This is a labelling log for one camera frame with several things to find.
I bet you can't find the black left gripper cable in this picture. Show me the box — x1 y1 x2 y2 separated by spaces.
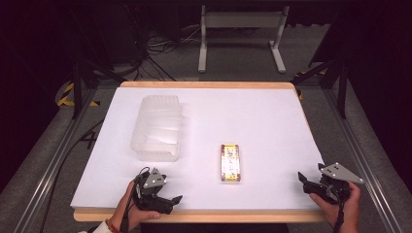
120 166 152 233

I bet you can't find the long black floor cable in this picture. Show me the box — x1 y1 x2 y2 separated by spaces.
38 118 105 233

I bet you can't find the black metal stand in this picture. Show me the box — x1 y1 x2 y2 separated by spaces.
291 57 350 119
69 57 128 120

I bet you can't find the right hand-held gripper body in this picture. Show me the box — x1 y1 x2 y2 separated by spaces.
302 162 364 206

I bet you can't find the bundle of floor cables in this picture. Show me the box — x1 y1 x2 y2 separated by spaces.
127 25 202 83

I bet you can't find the grey metal stand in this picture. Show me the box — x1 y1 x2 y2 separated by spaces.
197 4 291 74

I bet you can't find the beaded bracelet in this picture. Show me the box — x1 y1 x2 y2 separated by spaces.
104 218 120 233

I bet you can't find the person's right hand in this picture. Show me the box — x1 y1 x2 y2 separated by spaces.
308 181 361 233

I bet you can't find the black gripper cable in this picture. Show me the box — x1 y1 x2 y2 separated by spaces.
333 192 347 233
120 166 152 233

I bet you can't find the yellow black hazard tape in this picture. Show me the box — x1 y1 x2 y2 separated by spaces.
292 69 327 101
56 82 100 108

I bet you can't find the white paper sheet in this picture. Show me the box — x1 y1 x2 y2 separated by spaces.
70 86 326 212

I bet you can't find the yellow red snack packet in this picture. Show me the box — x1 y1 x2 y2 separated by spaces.
220 144 242 183

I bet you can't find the aluminium floor rail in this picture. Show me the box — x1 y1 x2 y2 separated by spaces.
323 86 404 233
13 86 98 233

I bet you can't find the person's dark clothing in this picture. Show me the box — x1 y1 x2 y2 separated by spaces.
139 222 290 233

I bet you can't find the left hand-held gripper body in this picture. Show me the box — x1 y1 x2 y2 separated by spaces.
133 167 175 216

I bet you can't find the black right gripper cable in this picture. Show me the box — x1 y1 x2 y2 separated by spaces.
333 192 347 233

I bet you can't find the translucent plastic container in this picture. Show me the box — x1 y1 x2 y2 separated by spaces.
130 94 183 163

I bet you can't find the person's left hand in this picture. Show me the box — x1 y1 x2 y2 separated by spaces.
116 180 162 233

